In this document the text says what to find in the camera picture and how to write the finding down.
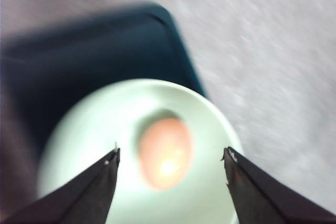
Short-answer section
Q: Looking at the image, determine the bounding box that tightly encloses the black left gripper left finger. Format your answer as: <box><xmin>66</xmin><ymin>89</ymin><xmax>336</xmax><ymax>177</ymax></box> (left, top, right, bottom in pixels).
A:
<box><xmin>0</xmin><ymin>142</ymin><xmax>120</xmax><ymax>224</ymax></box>

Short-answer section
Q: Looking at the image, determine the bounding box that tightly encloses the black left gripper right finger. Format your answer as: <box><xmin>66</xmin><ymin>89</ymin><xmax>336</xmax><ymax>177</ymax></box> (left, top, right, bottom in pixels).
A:
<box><xmin>221</xmin><ymin>146</ymin><xmax>336</xmax><ymax>224</ymax></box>

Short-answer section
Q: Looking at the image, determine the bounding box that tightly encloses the beige egg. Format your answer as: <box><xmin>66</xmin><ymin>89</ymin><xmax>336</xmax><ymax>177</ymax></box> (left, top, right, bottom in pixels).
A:
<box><xmin>138</xmin><ymin>118</ymin><xmax>193</xmax><ymax>191</ymax></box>

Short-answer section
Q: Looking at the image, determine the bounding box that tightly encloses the green ceramic bowl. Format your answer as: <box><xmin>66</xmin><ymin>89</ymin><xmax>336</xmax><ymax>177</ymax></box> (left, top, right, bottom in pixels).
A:
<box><xmin>37</xmin><ymin>79</ymin><xmax>242</xmax><ymax>224</ymax></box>

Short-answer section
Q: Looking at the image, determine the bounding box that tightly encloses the dark blue rectangular tray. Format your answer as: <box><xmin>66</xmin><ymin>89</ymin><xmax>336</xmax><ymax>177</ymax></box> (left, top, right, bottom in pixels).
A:
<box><xmin>0</xmin><ymin>2</ymin><xmax>207</xmax><ymax>156</ymax></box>

